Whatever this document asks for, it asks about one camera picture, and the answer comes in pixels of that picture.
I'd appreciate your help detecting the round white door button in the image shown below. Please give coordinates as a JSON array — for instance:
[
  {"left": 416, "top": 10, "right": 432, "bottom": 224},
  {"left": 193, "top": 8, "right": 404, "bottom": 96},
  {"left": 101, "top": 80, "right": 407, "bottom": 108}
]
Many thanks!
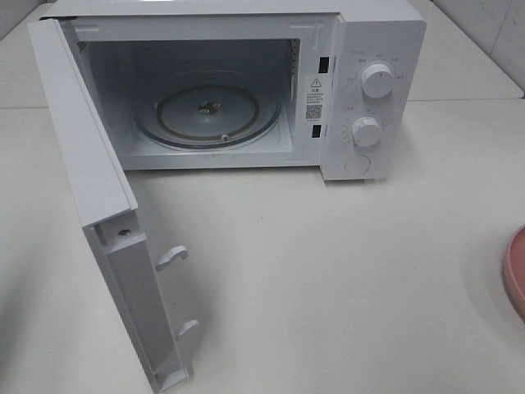
[{"left": 345, "top": 154, "right": 371, "bottom": 178}]

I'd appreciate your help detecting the pink round plate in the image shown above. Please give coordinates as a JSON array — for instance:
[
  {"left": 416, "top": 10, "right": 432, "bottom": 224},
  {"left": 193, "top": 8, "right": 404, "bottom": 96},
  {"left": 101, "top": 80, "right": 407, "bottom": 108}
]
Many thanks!
[{"left": 503, "top": 227, "right": 524, "bottom": 320}]

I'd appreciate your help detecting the white microwave door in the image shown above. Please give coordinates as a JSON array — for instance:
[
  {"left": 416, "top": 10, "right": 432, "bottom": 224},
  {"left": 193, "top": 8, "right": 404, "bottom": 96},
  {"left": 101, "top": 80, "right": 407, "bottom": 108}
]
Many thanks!
[{"left": 29, "top": 18, "right": 199, "bottom": 393}]

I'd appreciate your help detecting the white microwave oven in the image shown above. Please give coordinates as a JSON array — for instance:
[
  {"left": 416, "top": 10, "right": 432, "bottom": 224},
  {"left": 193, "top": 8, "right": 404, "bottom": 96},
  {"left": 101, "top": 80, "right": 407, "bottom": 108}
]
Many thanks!
[{"left": 39, "top": 1, "right": 427, "bottom": 181}]

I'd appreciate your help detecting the white timer knob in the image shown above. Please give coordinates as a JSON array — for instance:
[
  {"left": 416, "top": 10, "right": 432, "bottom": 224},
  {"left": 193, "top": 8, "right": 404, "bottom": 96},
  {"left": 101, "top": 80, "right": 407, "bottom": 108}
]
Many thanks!
[{"left": 350, "top": 117, "right": 383, "bottom": 148}]

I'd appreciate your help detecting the glass microwave turntable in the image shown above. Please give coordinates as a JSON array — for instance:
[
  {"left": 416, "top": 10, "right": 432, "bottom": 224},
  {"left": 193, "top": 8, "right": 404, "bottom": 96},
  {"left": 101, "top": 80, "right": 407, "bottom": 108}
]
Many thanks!
[{"left": 135, "top": 70, "right": 281, "bottom": 150}]

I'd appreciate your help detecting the upper white power knob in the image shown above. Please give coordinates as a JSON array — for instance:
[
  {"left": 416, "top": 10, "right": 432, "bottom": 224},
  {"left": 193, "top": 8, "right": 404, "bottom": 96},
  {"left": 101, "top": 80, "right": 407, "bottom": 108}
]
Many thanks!
[{"left": 360, "top": 62, "right": 395, "bottom": 99}]

